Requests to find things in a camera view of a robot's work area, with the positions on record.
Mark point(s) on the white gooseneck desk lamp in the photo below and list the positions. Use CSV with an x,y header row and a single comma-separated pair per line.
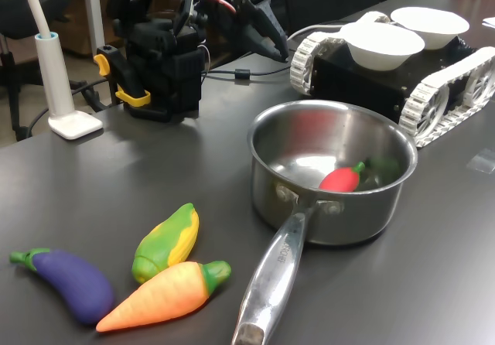
x,y
58,82

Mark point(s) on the white bowl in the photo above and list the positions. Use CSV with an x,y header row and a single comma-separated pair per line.
x,y
381,51
429,28

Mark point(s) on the purple toy aubergine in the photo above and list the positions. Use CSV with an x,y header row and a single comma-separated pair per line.
x,y
73,287

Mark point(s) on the orange toy carrot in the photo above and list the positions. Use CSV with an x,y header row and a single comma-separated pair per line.
x,y
162,298

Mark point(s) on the red toy chilli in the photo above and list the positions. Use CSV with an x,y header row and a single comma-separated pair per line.
x,y
338,180

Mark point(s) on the black vehicle with white tracks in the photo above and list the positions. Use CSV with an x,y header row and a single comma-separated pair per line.
x,y
356,86

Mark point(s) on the white paper sheet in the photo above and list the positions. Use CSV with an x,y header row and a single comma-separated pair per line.
x,y
490,22

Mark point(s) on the white post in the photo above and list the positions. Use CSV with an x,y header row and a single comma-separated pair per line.
x,y
94,12

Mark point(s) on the green yellow toy corn cob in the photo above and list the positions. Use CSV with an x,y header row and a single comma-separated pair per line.
x,y
166,240

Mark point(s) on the black yellow clamp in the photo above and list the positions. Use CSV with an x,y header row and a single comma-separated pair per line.
x,y
123,70

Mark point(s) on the clear tape patch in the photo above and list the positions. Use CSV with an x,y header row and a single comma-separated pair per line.
x,y
481,161

